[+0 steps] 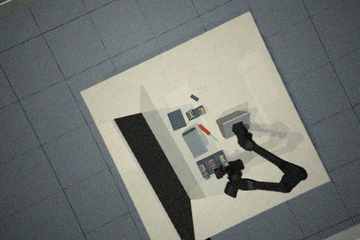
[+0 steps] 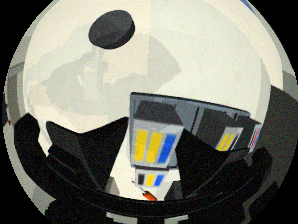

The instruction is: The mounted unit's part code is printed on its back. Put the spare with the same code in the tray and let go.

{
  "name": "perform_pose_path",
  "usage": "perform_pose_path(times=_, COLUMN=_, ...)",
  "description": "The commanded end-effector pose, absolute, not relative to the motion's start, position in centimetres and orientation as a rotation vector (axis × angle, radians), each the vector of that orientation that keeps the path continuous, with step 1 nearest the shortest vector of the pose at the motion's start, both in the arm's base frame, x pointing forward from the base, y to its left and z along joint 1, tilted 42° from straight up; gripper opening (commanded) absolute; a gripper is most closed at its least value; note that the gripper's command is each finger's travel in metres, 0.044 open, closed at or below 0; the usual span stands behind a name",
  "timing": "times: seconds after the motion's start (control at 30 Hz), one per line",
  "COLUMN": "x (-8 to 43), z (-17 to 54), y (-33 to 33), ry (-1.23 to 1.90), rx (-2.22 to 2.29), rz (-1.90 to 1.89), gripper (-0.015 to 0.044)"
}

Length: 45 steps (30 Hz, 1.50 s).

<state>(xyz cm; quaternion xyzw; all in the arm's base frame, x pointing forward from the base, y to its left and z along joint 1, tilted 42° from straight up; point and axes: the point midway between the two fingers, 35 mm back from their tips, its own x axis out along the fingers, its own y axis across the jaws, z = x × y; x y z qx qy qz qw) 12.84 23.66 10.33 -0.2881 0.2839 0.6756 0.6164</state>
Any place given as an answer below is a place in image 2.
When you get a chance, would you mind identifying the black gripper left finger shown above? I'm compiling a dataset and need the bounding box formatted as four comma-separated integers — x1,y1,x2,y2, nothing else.
45,116,129,192

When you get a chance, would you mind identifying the black round disc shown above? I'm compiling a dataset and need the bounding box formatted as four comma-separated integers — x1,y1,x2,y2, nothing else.
88,10,136,49

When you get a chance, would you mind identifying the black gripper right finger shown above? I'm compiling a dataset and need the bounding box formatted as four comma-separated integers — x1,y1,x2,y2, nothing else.
176,128,250,198

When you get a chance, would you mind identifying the orange-handled screwdriver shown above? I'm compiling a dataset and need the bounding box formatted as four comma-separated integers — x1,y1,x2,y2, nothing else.
132,181,157,201

